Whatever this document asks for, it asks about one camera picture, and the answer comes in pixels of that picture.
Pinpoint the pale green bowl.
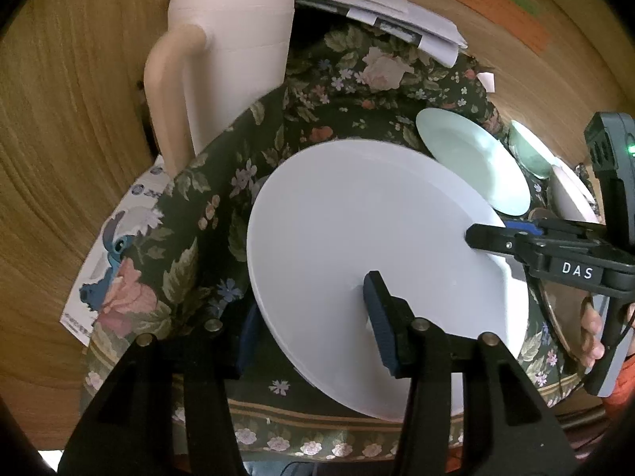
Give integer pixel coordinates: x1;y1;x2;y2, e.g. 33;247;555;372
508;120;554;179

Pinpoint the person's right hand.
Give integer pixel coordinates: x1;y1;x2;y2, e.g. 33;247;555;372
579;297;605;371

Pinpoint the stack of white papers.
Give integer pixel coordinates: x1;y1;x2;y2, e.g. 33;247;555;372
270;0;468;67

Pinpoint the cartoon print paper sheet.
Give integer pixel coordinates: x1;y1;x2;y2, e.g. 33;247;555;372
60;154;174;345

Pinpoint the pale green plate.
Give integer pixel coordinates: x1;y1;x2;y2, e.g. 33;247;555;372
416;108;531;216

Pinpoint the person's right forearm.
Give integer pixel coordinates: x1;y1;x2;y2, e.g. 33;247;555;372
602;307;635;407

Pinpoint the large white plate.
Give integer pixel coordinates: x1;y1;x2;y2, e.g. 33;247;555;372
246;140;531;420

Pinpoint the orange paper note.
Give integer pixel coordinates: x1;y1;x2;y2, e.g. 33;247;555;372
455;0;552;54

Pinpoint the dark floral tablecloth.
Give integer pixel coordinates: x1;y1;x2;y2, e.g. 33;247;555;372
79;25;603;459

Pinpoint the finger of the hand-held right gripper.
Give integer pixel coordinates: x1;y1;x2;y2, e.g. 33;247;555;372
465;222;552;269
506;209;606;244

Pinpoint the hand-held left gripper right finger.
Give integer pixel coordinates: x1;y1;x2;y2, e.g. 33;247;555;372
364;271;576;476

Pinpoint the pale pink pitcher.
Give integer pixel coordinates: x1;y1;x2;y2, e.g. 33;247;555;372
144;0;296;174

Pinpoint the small white bowl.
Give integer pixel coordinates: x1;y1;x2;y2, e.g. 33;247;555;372
548;163;601;224

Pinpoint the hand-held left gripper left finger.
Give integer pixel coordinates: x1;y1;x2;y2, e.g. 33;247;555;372
57;302;266;476

